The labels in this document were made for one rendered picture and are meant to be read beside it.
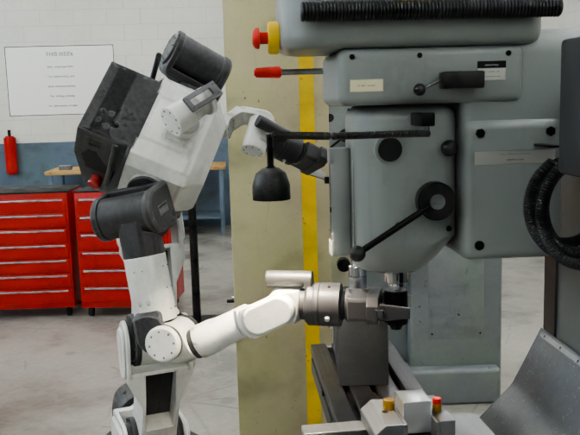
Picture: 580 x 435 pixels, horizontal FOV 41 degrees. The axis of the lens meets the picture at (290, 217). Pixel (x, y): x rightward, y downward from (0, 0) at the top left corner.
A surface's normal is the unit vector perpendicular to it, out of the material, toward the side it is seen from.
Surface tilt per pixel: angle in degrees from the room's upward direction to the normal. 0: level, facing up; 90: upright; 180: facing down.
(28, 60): 90
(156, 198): 80
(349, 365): 90
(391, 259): 122
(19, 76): 90
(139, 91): 57
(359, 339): 90
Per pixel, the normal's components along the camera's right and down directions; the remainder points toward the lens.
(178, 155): 0.31, -0.43
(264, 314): -0.18, 0.19
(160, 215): 0.94, -0.16
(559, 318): -1.00, 0.04
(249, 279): 0.07, 0.15
